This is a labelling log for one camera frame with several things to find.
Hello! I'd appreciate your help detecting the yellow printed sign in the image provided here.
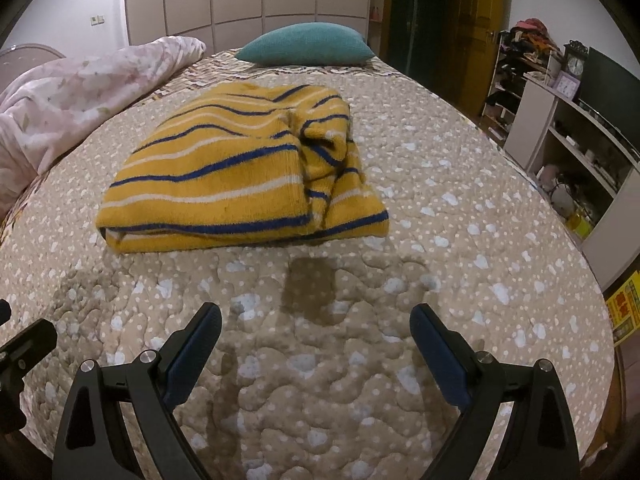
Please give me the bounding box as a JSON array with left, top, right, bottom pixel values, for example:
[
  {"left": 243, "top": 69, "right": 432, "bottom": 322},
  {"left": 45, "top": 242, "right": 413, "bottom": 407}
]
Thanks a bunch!
[{"left": 605, "top": 270, "right": 640, "bottom": 347}]

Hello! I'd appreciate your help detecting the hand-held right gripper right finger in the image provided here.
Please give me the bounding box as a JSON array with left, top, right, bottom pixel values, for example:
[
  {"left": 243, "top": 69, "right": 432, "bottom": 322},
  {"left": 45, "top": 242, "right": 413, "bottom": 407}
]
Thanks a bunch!
[{"left": 409, "top": 304, "right": 583, "bottom": 480}]

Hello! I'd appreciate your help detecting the beige dotted quilt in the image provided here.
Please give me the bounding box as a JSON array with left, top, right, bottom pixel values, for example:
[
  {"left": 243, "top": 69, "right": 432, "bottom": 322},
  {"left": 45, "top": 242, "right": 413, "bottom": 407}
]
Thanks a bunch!
[{"left": 0, "top": 62, "right": 618, "bottom": 480}]

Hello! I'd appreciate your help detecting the wooden door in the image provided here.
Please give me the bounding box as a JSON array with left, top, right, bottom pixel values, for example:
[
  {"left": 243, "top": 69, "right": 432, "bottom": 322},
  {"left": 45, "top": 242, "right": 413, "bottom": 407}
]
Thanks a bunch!
[{"left": 450, "top": 0, "right": 511, "bottom": 121}]

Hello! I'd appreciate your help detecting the yellow bottle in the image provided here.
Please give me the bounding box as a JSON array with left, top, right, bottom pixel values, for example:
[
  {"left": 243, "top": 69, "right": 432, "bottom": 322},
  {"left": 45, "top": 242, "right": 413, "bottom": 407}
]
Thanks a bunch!
[{"left": 570, "top": 210, "right": 593, "bottom": 238}]

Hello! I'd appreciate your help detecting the pink floral duvet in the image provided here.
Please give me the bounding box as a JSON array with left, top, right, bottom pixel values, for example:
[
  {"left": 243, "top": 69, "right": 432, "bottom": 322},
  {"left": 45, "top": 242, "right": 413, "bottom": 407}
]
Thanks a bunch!
[{"left": 0, "top": 36, "right": 207, "bottom": 221}]

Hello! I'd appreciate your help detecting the yellow striped sweater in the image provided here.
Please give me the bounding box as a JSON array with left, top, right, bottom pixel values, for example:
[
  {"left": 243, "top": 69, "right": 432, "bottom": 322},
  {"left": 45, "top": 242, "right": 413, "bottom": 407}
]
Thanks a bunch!
[{"left": 96, "top": 82, "right": 390, "bottom": 255}]

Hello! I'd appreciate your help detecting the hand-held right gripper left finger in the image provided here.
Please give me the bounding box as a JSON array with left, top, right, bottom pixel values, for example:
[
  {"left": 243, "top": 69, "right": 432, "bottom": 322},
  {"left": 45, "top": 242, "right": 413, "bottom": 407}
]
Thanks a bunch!
[{"left": 52, "top": 302, "right": 223, "bottom": 480}]

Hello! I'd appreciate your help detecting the cluttered shoe rack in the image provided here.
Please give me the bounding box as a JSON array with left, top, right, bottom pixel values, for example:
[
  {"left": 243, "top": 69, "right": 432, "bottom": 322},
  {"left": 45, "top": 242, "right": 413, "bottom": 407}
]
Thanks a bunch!
[{"left": 482, "top": 17, "right": 563, "bottom": 143}]

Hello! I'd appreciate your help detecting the teal pillow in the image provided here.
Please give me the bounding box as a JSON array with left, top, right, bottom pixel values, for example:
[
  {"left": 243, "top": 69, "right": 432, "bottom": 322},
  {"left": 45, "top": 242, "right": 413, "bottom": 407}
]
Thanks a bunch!
[{"left": 234, "top": 22, "right": 375, "bottom": 67}]

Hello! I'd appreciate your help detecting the black television screen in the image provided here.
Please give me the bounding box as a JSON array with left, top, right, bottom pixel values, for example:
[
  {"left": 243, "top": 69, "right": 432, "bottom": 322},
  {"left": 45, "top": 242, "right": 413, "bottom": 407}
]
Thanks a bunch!
[{"left": 577, "top": 46, "right": 640, "bottom": 153}]

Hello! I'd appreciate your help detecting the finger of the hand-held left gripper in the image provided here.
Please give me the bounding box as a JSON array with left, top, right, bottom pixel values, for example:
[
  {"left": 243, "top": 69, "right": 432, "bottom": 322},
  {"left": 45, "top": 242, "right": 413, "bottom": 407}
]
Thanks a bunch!
[{"left": 0, "top": 318, "right": 57, "bottom": 368}]

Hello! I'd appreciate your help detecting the dark ornate table clock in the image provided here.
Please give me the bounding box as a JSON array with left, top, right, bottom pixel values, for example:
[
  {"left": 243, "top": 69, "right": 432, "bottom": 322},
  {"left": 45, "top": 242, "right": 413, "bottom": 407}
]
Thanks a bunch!
[{"left": 564, "top": 40, "right": 589, "bottom": 83}]

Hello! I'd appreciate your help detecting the white shelf cabinet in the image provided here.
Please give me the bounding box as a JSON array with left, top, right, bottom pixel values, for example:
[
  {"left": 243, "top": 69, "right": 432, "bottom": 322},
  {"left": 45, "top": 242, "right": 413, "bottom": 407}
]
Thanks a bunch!
[{"left": 502, "top": 77, "right": 640, "bottom": 291}]

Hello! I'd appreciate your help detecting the small purple clock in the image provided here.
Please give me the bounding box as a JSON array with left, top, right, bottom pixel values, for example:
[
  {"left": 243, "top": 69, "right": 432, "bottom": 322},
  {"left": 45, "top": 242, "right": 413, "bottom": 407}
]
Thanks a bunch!
[{"left": 555, "top": 71, "right": 581, "bottom": 99}]

